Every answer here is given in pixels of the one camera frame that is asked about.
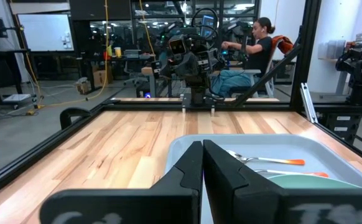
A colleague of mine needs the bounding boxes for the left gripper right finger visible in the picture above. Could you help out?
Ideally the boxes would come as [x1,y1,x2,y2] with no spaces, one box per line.
[202,139,362,224]

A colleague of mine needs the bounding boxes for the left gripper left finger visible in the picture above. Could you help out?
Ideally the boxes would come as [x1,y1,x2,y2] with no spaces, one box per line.
[39,140,204,224]

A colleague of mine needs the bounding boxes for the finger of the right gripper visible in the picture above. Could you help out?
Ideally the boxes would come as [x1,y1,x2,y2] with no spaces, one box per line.
[151,60,169,79]
[199,48,221,75]

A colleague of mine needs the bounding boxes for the white spoon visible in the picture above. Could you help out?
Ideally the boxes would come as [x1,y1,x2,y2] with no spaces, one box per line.
[225,149,307,167]

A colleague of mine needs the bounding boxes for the teal round plate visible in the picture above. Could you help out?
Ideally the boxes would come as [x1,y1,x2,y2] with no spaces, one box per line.
[266,174,362,190]

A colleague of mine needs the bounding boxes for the white fork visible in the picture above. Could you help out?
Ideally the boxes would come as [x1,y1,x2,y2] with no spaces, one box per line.
[253,168,330,179]

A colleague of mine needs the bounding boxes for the grey plastic tray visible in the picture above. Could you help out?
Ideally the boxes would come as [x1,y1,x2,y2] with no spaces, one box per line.
[164,133,362,224]

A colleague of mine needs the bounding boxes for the blue fabric bundle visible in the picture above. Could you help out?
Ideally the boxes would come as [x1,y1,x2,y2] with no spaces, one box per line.
[211,69,253,98]

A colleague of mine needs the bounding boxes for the grey storage box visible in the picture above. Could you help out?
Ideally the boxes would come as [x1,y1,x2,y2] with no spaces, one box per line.
[124,49,142,60]

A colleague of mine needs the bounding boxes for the blue-lit monitor screen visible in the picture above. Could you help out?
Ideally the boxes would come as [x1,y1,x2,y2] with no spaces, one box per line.
[200,14,215,38]

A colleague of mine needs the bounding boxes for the person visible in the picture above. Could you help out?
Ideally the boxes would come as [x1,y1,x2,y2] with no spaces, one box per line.
[220,16,277,78]

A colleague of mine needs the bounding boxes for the brown cardboard box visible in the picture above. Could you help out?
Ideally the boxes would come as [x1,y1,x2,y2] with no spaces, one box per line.
[92,68,114,88]

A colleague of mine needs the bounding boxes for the orange jacket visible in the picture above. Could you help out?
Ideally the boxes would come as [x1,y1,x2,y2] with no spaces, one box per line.
[272,35,294,56]

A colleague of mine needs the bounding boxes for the small cardboard box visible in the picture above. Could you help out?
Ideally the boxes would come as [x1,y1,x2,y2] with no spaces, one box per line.
[76,77,91,95]

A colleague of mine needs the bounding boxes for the silver aluminium bar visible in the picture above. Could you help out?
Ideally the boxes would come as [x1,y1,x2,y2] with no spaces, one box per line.
[299,82,319,124]

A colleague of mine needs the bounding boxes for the black box, white labels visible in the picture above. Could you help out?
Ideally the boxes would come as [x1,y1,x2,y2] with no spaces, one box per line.
[322,111,362,146]

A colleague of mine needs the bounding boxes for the white square column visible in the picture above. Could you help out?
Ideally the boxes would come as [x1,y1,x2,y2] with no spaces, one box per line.
[307,0,362,94]

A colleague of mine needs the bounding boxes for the white low platform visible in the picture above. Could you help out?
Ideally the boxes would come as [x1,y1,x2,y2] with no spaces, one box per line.
[1,93,38,110]

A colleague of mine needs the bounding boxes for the black background table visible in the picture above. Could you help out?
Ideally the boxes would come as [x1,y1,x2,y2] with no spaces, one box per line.
[0,48,31,96]

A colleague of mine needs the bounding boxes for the black right camera cable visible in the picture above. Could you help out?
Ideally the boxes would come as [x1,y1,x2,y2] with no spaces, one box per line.
[190,7,220,41]

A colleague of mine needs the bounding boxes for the yellow hanging cable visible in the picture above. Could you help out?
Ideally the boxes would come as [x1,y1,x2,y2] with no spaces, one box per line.
[25,0,110,116]

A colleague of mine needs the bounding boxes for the black aluminium table frame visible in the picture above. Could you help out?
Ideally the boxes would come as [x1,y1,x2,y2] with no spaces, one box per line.
[0,0,362,202]

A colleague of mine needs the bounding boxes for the black curved clamp handle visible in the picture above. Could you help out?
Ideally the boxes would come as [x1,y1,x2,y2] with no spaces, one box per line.
[59,107,92,131]

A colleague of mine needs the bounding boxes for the white wall whiteboard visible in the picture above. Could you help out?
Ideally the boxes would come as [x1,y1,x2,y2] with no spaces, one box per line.
[17,12,75,53]

